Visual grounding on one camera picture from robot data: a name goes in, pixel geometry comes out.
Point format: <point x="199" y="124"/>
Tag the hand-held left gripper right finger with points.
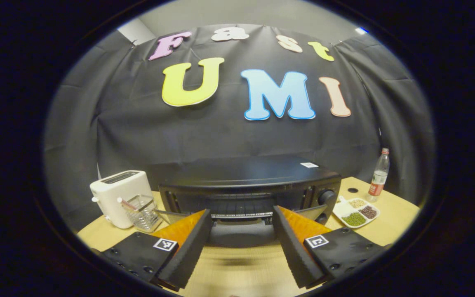
<point x="293" y="251"/>

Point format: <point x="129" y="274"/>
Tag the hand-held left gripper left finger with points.
<point x="188" y="251"/>

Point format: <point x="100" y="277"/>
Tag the black electric oven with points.
<point x="241" y="177"/>

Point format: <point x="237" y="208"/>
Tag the white divided plate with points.
<point x="342" y="208"/>

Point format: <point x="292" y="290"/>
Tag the pile of green mung beans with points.
<point x="353" y="219"/>

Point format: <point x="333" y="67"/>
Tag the red striped stick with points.
<point x="127" y="203"/>

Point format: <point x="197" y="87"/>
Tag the pile of pale soybeans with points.
<point x="358" y="203"/>

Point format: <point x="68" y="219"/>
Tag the pile of dark red beans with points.
<point x="369" y="212"/>

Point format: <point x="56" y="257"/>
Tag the white toaster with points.
<point x="114" y="198"/>

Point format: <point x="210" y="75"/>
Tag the clear bottle with red label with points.
<point x="378" y="181"/>

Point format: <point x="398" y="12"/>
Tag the black backdrop cloth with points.
<point x="221" y="132"/>

